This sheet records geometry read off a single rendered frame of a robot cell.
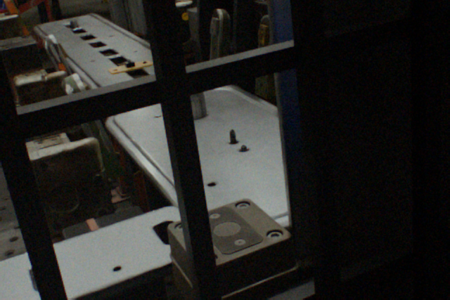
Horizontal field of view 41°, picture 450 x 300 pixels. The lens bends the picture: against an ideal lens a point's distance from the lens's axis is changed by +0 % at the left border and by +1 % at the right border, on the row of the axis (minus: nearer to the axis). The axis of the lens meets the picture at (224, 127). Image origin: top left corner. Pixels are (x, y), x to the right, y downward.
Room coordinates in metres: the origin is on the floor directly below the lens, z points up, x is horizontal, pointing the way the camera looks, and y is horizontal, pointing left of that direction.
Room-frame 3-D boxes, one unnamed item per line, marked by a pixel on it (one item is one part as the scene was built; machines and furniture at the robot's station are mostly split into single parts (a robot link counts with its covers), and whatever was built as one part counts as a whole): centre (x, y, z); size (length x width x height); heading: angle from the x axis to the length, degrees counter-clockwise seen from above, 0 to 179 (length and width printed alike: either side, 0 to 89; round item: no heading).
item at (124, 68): (1.13, 0.17, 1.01); 0.08 x 0.04 x 0.01; 112
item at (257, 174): (1.15, 0.18, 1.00); 1.38 x 0.22 x 0.02; 22
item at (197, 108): (0.82, 0.04, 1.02); 0.03 x 0.03 x 0.07
